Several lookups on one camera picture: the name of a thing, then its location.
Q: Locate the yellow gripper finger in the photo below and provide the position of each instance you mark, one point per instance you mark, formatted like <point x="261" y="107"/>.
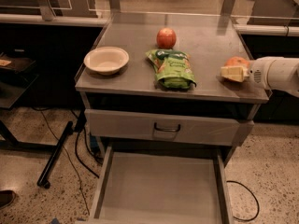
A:
<point x="235" y="73"/>

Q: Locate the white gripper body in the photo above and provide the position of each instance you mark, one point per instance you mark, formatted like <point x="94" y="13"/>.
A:
<point x="257" y="73"/>

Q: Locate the orange fruit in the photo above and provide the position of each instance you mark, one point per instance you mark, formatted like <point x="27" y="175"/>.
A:
<point x="237" y="61"/>

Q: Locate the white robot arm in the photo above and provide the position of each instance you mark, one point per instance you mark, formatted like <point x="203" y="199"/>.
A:
<point x="269" y="73"/>

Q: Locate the grey metal drawer cabinet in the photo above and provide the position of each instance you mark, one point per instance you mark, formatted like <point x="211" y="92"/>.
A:
<point x="208" y="40"/>

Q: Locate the closed top drawer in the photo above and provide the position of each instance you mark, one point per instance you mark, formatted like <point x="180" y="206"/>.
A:
<point x="194" y="130"/>

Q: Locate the open middle drawer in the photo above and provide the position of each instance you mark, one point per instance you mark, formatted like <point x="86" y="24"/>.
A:
<point x="161" y="187"/>

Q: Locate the green snack bag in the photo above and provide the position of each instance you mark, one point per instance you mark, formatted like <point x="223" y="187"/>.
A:
<point x="172" y="68"/>

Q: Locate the red apple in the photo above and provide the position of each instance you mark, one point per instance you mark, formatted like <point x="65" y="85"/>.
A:
<point x="166" y="38"/>

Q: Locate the white bowl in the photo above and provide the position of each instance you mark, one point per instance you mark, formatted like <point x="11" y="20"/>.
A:
<point x="106" y="60"/>

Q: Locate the black stand leg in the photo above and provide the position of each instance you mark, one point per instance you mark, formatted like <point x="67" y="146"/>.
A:
<point x="43" y="180"/>

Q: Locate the dark side table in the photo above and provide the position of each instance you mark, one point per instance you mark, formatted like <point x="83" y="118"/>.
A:
<point x="15" y="80"/>

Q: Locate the dark shoe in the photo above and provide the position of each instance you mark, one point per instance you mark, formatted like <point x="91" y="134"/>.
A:
<point x="7" y="197"/>

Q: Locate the grey rail barrier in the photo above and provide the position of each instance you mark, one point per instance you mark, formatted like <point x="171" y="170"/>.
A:
<point x="98" y="11"/>

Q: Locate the black drawer handle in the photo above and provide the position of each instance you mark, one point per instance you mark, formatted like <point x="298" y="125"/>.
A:
<point x="167" y="130"/>

